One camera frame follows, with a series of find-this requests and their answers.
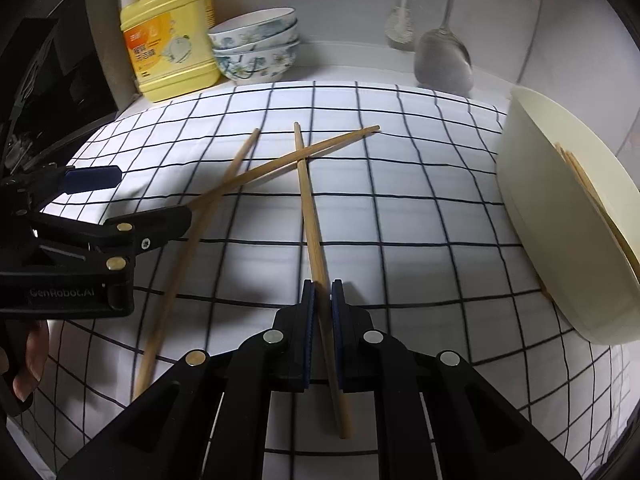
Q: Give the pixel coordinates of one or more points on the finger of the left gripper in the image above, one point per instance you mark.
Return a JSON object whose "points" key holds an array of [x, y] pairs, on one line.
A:
{"points": [[154, 228], [90, 179]]}

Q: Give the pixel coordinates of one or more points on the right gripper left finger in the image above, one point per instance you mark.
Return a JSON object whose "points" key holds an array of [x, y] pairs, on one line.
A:
{"points": [[206, 417]]}

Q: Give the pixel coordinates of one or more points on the white black checkered cloth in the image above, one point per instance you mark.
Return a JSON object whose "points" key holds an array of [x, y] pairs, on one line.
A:
{"points": [[410, 219]]}

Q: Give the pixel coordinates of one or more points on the middle floral ceramic bowl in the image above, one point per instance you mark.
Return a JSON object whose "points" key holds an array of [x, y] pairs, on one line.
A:
{"points": [[288, 36]]}

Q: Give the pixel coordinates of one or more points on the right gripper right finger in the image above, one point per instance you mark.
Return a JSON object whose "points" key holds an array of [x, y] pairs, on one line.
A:
{"points": [[435, 416]]}

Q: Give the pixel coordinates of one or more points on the hanging white brush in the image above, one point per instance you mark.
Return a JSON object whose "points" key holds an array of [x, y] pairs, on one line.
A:
{"points": [[398, 27]]}

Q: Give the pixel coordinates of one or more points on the wooden chopstick one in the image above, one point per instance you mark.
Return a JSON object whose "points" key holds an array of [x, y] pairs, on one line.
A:
{"points": [[281, 162]]}

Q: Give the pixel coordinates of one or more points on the person's left hand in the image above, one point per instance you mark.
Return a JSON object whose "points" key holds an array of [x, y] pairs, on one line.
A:
{"points": [[24, 350]]}

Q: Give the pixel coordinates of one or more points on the yellow detergent jug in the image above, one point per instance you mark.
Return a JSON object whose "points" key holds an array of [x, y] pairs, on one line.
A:
{"points": [[169, 47]]}

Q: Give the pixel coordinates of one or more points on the cream oval plastic bowl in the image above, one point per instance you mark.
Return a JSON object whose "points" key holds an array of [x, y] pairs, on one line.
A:
{"points": [[567, 240]]}

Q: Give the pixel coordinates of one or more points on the top floral ceramic bowl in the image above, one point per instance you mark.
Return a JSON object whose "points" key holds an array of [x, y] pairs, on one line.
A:
{"points": [[251, 27]]}

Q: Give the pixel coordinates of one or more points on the bottom floral ceramic bowl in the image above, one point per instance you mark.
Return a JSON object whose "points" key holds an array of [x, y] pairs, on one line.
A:
{"points": [[259, 66]]}

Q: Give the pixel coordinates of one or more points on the chopstick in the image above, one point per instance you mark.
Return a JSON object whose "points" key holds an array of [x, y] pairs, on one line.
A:
{"points": [[571, 160], [320, 276]]}

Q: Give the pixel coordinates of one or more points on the black stove appliance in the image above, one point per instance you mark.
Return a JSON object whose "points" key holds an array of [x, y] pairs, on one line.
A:
{"points": [[53, 90]]}

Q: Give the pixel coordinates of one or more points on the floral ceramic bowl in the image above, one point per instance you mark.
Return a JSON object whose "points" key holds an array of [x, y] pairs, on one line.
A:
{"points": [[251, 27], [259, 66], [288, 36]]}

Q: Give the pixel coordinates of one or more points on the chopstick in bowl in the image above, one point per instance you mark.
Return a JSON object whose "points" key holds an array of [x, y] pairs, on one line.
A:
{"points": [[571, 160]]}

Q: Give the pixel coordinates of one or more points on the hanging metal spatula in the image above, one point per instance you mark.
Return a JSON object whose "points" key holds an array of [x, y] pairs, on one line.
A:
{"points": [[442, 62]]}

